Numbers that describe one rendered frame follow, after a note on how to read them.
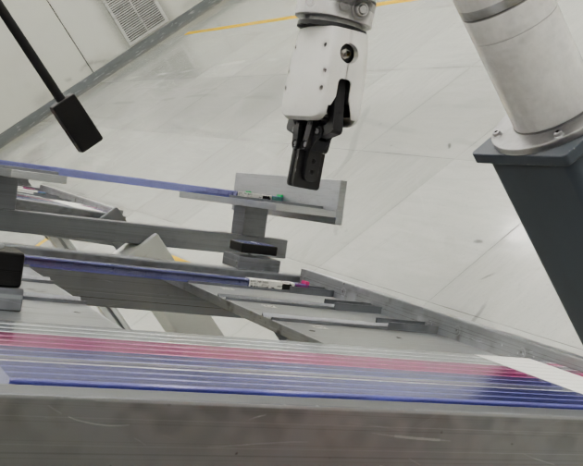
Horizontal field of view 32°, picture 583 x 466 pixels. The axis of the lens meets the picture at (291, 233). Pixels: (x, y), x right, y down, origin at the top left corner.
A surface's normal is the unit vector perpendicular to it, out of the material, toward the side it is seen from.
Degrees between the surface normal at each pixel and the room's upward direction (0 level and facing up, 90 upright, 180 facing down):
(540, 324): 0
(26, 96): 90
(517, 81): 90
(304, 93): 52
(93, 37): 90
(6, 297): 90
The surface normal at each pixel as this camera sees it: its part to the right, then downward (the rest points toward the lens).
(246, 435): 0.45, 0.11
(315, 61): -0.83, -0.12
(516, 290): -0.48, -0.80
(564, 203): -0.72, 0.59
